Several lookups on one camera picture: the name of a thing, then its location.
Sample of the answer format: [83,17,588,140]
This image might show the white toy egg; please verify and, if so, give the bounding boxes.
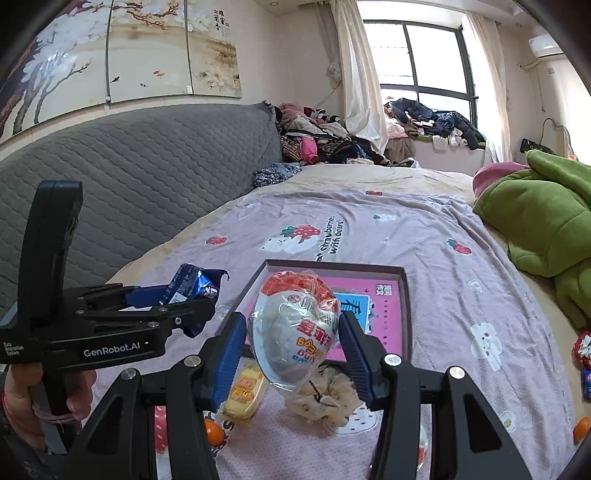
[247,269,342,409]

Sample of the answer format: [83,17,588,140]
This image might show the blue cookie packet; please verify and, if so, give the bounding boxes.
[159,263,229,337]

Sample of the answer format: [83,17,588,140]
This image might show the white cable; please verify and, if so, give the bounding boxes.
[540,117,578,160]

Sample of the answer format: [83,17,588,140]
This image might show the yellow snack packet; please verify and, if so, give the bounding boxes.
[223,360,269,420]

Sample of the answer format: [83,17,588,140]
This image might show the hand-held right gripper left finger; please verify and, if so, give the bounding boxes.
[55,312,248,480]

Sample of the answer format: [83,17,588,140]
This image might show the person's left forearm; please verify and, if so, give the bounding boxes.
[0,411,51,480]

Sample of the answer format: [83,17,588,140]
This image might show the red candy packets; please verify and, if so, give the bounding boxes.
[571,330,591,400]

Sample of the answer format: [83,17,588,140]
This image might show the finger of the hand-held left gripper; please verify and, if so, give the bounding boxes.
[62,283,172,311]
[78,299,216,332]

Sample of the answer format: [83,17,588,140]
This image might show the blue patterned cloth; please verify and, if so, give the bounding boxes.
[253,162,302,188]

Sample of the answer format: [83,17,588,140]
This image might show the brown cloth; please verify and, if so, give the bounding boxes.
[385,136,417,163]

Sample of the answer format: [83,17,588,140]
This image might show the pink pillow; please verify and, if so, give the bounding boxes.
[472,161,531,200]

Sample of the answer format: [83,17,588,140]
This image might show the person's left hand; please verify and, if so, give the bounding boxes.
[4,362,99,446]

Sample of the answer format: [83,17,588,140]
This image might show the strawberry printed blanket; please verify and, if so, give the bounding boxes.
[106,190,578,480]

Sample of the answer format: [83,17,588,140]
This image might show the pink shallow box tray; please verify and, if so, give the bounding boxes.
[238,259,413,370]

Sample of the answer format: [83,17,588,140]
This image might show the white air conditioner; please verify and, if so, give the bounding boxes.
[527,34,564,58]

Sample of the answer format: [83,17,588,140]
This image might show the beige dotted scrunchie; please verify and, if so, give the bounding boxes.
[286,364,370,437]

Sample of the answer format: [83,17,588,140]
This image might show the tangerine with leaves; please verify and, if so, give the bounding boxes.
[203,418,227,448]

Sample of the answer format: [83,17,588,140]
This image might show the window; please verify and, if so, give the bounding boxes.
[362,18,478,139]

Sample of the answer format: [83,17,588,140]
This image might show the white curtain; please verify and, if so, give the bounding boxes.
[330,0,389,155]
[464,11,509,164]

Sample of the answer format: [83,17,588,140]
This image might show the green fleece blanket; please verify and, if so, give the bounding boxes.
[473,148,591,330]

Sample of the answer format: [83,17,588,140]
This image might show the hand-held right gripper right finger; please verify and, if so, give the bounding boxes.
[338,312,532,480]

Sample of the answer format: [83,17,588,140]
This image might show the grey quilted headboard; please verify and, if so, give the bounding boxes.
[0,102,283,319]

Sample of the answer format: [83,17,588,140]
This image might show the flower wall painting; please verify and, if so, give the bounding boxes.
[0,0,243,139]

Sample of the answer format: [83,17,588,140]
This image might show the pile of clothes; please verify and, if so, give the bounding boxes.
[274,102,391,166]

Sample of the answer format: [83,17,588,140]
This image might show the dark clothes on windowsill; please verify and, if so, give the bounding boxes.
[384,97,485,151]

